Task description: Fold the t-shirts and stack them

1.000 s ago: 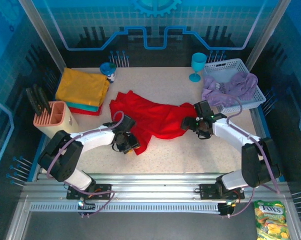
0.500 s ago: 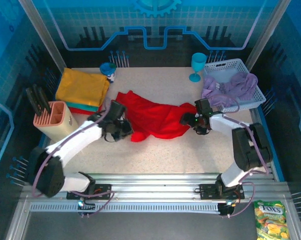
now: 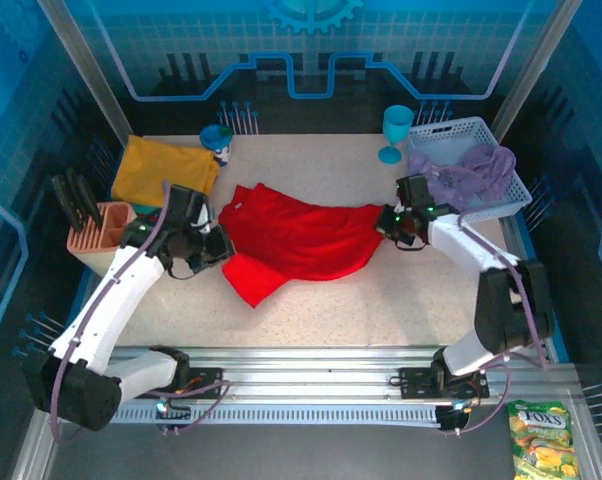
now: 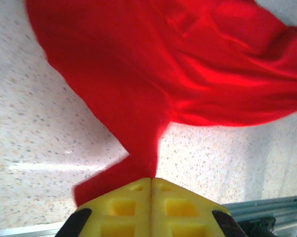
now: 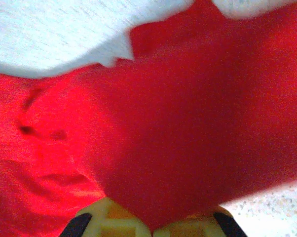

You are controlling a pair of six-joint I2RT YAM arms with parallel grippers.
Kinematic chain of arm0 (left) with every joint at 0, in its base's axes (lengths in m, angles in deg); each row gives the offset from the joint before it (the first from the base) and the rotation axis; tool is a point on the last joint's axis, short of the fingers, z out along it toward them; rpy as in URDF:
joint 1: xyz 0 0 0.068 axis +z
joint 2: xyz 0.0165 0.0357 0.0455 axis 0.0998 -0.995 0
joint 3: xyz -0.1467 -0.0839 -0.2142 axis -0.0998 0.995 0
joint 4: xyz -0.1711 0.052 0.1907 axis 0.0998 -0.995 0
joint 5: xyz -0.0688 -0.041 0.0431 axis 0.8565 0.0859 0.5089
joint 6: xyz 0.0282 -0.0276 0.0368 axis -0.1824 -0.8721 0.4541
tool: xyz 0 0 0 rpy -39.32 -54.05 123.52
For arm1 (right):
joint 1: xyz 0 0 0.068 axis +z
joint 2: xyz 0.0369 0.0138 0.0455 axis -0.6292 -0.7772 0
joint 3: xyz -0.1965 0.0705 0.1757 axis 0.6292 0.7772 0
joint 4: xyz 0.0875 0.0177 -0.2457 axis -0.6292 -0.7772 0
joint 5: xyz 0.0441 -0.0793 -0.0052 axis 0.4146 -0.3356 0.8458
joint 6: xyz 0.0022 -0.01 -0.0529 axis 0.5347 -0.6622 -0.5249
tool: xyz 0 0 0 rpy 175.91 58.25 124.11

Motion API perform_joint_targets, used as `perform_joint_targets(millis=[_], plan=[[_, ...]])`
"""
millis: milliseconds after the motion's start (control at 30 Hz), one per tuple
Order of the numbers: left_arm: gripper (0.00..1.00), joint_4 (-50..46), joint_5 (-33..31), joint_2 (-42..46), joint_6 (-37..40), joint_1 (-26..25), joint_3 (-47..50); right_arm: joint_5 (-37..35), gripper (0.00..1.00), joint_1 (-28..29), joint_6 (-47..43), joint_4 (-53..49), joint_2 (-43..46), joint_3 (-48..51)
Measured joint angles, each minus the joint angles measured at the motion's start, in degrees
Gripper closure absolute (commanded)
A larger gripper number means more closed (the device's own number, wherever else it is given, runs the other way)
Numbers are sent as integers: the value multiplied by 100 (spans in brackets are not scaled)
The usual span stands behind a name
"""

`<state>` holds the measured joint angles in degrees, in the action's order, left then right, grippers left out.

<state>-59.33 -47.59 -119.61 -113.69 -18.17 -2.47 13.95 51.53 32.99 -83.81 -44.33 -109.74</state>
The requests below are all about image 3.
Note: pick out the red t-shirt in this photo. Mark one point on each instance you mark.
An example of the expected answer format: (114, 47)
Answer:
(306, 235)
(153, 218)

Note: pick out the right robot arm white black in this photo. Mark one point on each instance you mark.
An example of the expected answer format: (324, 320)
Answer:
(481, 250)

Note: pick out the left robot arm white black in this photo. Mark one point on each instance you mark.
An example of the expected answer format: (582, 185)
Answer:
(111, 300)

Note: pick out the folded red t-shirt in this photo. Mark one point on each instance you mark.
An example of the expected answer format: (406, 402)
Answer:
(153, 218)

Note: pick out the folded teal t-shirt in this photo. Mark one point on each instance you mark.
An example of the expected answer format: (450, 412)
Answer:
(142, 209)

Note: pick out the pink and beige knife block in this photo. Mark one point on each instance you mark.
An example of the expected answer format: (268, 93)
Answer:
(101, 235)

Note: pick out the folded yellow t-shirt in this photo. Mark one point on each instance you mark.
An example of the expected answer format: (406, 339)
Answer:
(156, 165)

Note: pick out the blue plastic goblet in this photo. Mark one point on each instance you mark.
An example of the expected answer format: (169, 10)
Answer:
(397, 125)

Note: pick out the purple t-shirt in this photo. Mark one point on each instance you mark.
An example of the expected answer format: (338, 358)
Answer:
(481, 165)

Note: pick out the white plastic basket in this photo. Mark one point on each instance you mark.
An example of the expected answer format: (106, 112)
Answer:
(451, 132)

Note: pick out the white cup with blue lid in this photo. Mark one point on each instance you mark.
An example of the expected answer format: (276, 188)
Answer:
(216, 137)

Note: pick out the green Fox's candy bag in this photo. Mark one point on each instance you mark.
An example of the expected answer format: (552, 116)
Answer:
(541, 440)

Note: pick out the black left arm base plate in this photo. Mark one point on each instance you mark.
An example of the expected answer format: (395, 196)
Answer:
(208, 382)

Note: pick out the aluminium rail frame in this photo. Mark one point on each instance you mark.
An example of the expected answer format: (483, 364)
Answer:
(306, 372)

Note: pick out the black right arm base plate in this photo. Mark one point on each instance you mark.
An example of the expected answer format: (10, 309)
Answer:
(416, 382)

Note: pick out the aluminium frame post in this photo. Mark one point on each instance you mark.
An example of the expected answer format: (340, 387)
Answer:
(536, 65)
(86, 70)

